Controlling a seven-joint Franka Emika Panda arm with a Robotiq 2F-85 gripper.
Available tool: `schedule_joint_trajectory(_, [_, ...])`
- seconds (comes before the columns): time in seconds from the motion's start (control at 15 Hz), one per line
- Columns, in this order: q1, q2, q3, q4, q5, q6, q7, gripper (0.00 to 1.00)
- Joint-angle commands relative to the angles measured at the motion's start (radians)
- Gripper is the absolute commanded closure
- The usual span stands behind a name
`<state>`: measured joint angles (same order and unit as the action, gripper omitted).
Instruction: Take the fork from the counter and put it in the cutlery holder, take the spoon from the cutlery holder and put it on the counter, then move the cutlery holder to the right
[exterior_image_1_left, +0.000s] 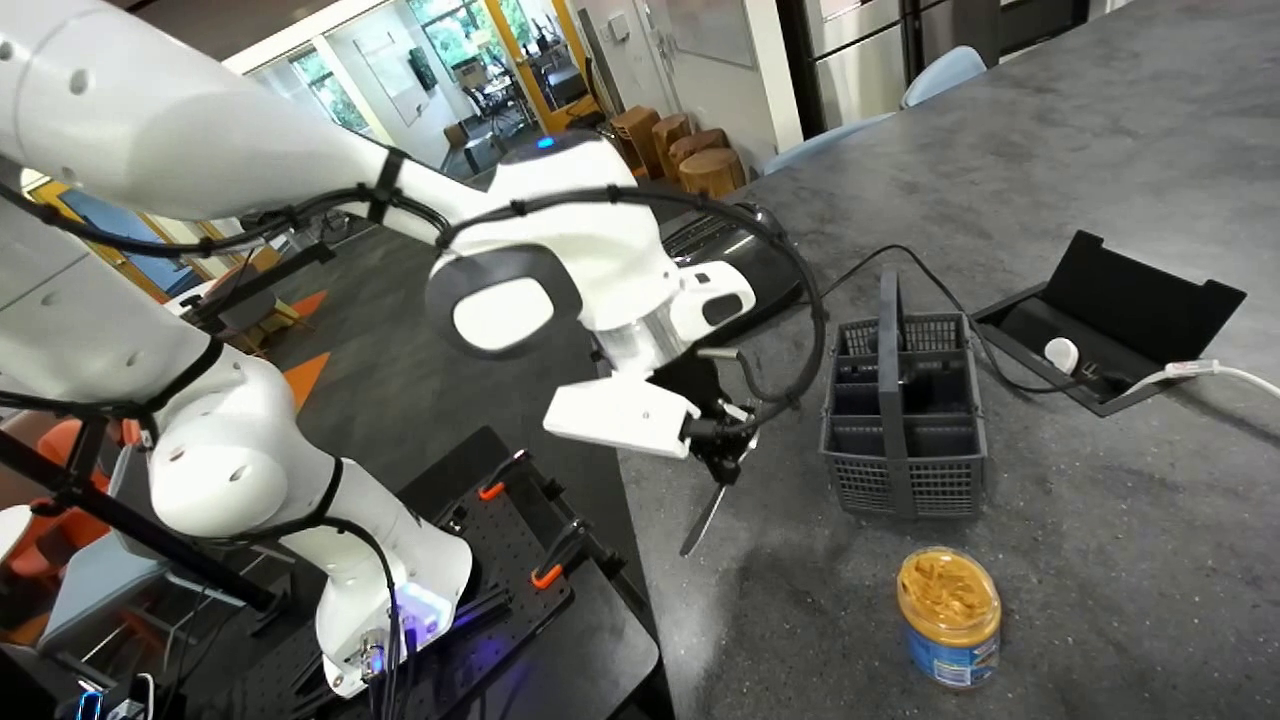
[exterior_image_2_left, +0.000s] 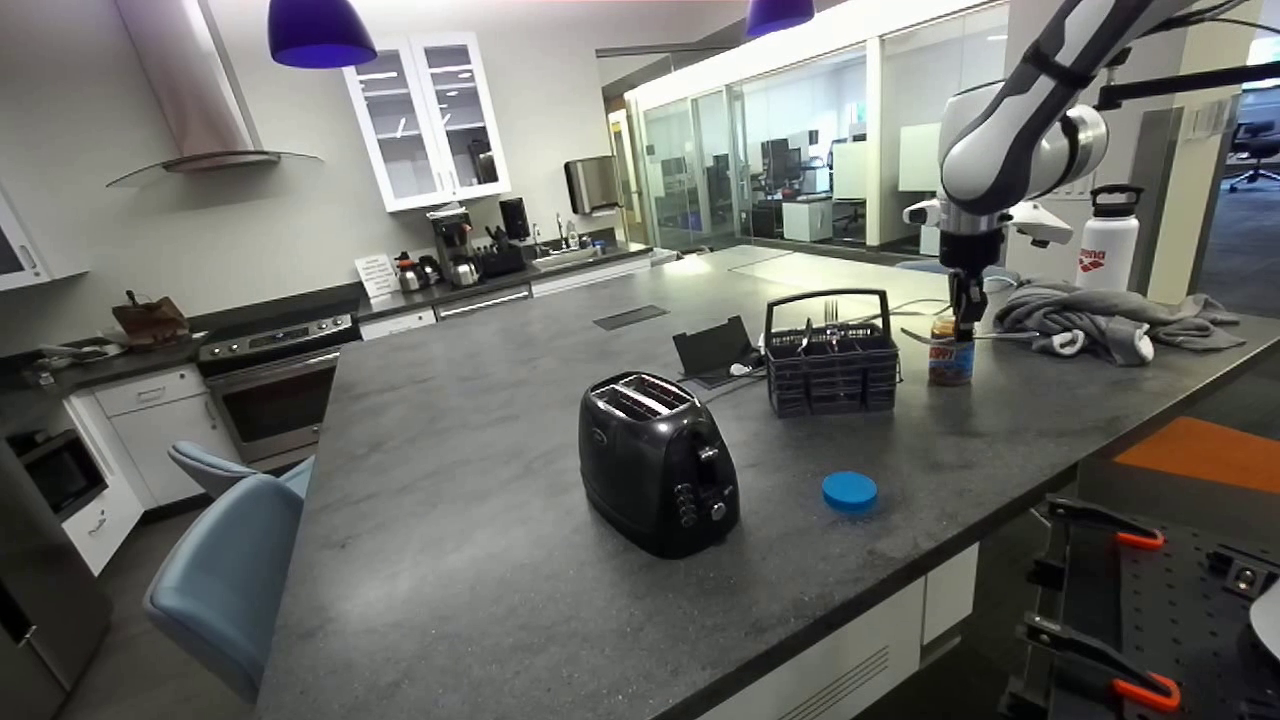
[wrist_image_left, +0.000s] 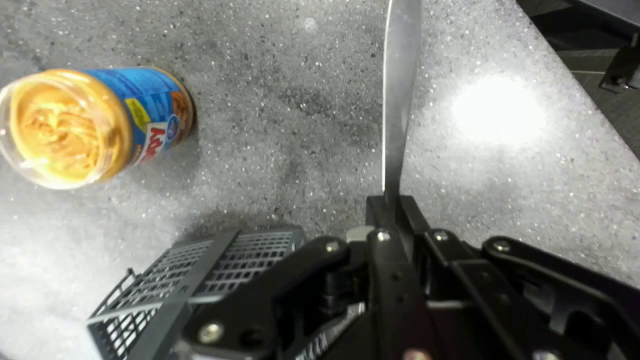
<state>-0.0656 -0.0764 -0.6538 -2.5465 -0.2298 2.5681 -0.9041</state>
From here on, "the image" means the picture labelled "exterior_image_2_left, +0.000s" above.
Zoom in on light blue chair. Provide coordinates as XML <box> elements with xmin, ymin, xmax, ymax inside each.
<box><xmin>140</xmin><ymin>472</ymin><xmax>316</xmax><ymax>704</ymax></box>
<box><xmin>164</xmin><ymin>437</ymin><xmax>319</xmax><ymax>505</ymax></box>

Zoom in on steel paper towel dispenser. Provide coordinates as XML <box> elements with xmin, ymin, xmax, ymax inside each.
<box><xmin>562</xmin><ymin>154</ymin><xmax>627</xmax><ymax>222</ymax></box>

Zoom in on black robot cart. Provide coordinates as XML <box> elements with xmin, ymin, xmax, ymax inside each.
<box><xmin>998</xmin><ymin>491</ymin><xmax>1280</xmax><ymax>720</ymax></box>

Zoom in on purple pendant lamp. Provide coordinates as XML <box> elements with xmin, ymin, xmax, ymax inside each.
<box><xmin>265</xmin><ymin>0</ymin><xmax>380</xmax><ymax>71</ymax></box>
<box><xmin>744</xmin><ymin>0</ymin><xmax>816</xmax><ymax>41</ymax></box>

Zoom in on grey crumpled cloth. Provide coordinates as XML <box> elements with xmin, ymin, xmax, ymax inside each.
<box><xmin>993</xmin><ymin>280</ymin><xmax>1254</xmax><ymax>374</ymax></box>

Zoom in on black orange bar clamp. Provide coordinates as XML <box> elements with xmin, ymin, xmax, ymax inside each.
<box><xmin>1025</xmin><ymin>613</ymin><xmax>1190</xmax><ymax>720</ymax></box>
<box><xmin>1035</xmin><ymin>491</ymin><xmax>1173</xmax><ymax>562</ymax></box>

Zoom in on blue plastic jar lid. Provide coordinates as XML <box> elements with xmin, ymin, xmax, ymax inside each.
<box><xmin>816</xmin><ymin>467</ymin><xmax>883</xmax><ymax>519</ymax></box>

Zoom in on white glass door cabinet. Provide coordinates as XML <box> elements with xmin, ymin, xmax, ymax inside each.
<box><xmin>340</xmin><ymin>33</ymin><xmax>515</xmax><ymax>215</ymax></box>

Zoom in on white kitchen drawer unit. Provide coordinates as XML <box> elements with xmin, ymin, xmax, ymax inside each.
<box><xmin>64</xmin><ymin>359</ymin><xmax>244</xmax><ymax>538</ymax></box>

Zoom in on metal counter vent grille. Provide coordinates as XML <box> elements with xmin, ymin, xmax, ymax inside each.
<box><xmin>594</xmin><ymin>302</ymin><xmax>674</xmax><ymax>337</ymax></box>

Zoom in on black counter outlet box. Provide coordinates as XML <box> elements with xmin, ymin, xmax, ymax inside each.
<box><xmin>670</xmin><ymin>314</ymin><xmax>764</xmax><ymax>394</ymax></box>

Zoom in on black coffee machine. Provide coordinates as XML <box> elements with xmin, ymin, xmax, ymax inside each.
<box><xmin>426</xmin><ymin>204</ymin><xmax>488</xmax><ymax>291</ymax></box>

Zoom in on orange-lidded blue can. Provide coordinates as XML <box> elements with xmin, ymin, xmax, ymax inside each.
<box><xmin>929</xmin><ymin>314</ymin><xmax>980</xmax><ymax>394</ymax></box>

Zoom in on steel kitchen oven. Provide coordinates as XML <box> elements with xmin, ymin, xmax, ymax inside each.
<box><xmin>196</xmin><ymin>314</ymin><xmax>364</xmax><ymax>472</ymax></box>

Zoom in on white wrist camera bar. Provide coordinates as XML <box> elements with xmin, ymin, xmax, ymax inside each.
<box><xmin>899</xmin><ymin>197</ymin><xmax>1078</xmax><ymax>253</ymax></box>

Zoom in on steel range hood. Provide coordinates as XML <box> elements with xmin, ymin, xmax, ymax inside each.
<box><xmin>105</xmin><ymin>0</ymin><xmax>324</xmax><ymax>194</ymax></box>

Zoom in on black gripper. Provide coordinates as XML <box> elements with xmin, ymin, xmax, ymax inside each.
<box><xmin>941</xmin><ymin>233</ymin><xmax>999</xmax><ymax>333</ymax></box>

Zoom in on black toaster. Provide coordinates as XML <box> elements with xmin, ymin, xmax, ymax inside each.
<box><xmin>575</xmin><ymin>369</ymin><xmax>744</xmax><ymax>562</ymax></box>

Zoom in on white water bottle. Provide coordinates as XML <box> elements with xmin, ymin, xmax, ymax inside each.
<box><xmin>1073</xmin><ymin>179</ymin><xmax>1147</xmax><ymax>295</ymax></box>

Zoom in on stainless steel fridge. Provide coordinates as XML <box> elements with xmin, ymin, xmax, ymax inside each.
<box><xmin>0</xmin><ymin>431</ymin><xmax>111</xmax><ymax>720</ymax></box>

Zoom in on grey plastic cutlery holder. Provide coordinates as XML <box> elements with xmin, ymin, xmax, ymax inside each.
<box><xmin>762</xmin><ymin>285</ymin><xmax>899</xmax><ymax>422</ymax></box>

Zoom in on black wall appliance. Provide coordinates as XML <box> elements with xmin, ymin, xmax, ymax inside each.
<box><xmin>497</xmin><ymin>194</ymin><xmax>538</xmax><ymax>243</ymax></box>

